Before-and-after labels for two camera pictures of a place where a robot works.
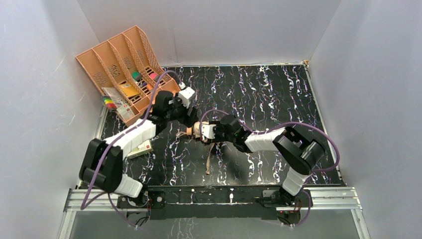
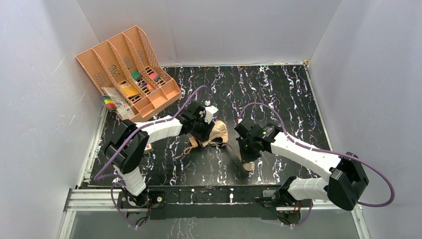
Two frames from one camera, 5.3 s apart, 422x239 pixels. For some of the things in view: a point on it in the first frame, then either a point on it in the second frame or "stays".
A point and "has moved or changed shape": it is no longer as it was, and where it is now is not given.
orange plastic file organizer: x=126 y=69 stays
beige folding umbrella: x=195 y=131 has moved or changed shape
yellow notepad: x=129 y=90 stays
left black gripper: x=188 y=114 to x=203 y=132
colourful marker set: x=109 y=101 stays
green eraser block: x=137 y=75 stays
